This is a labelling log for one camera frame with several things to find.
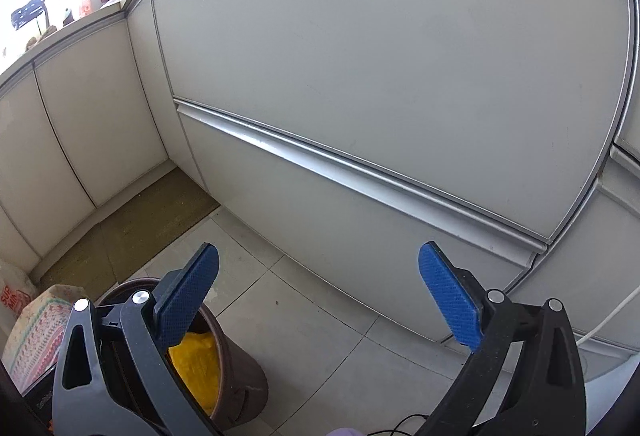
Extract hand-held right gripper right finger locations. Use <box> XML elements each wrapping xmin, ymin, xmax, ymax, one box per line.
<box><xmin>418</xmin><ymin>241</ymin><xmax>587</xmax><ymax>436</ymax></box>

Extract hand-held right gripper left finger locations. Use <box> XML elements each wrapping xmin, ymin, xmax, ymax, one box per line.
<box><xmin>51</xmin><ymin>242</ymin><xmax>223</xmax><ymax>436</ymax></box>

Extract yellow packet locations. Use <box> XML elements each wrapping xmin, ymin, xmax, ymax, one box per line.
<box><xmin>167</xmin><ymin>331</ymin><xmax>223</xmax><ymax>412</ymax></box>

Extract brown trash bin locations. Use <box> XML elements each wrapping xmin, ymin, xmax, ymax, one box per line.
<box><xmin>94</xmin><ymin>278</ymin><xmax>269</xmax><ymax>436</ymax></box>

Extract patterned striped tablecloth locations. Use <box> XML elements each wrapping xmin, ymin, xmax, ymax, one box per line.
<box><xmin>2</xmin><ymin>285</ymin><xmax>76</xmax><ymax>394</ymax></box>

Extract olive floor mat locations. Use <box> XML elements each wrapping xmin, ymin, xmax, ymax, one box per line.
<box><xmin>39</xmin><ymin>166</ymin><xmax>221</xmax><ymax>304</ymax></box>

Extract white plastic bag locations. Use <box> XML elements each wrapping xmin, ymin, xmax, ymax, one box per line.
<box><xmin>0</xmin><ymin>260</ymin><xmax>38</xmax><ymax>342</ymax></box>

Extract white low cabinet row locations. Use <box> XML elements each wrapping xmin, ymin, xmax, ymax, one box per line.
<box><xmin>0</xmin><ymin>10</ymin><xmax>173</xmax><ymax>269</ymax></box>

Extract glossy white cabinet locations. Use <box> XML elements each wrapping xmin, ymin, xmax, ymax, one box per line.
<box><xmin>150</xmin><ymin>0</ymin><xmax>640</xmax><ymax>357</ymax></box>

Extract blue stool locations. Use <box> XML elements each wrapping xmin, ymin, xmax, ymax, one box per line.
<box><xmin>11</xmin><ymin>0</ymin><xmax>49</xmax><ymax>29</ymax></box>

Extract black cable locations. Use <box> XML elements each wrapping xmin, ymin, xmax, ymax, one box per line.
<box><xmin>390</xmin><ymin>415</ymin><xmax>431</xmax><ymax>436</ymax></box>

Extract white cable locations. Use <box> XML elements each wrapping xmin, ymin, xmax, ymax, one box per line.
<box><xmin>575</xmin><ymin>288</ymin><xmax>640</xmax><ymax>347</ymax></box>

